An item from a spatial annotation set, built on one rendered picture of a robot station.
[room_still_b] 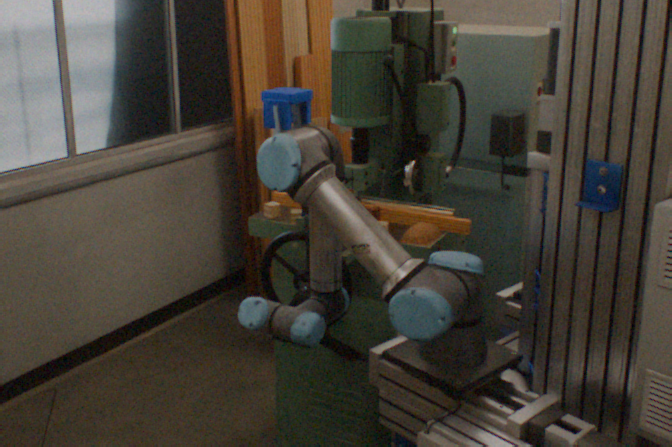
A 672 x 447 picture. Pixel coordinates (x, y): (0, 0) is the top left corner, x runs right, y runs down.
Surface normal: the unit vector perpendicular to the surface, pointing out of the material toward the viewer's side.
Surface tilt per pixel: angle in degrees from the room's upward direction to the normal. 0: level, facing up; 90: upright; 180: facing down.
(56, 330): 90
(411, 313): 95
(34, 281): 90
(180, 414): 0
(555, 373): 90
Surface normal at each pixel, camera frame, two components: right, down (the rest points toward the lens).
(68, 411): 0.00, -0.96
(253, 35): 0.83, 0.10
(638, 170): -0.74, 0.18
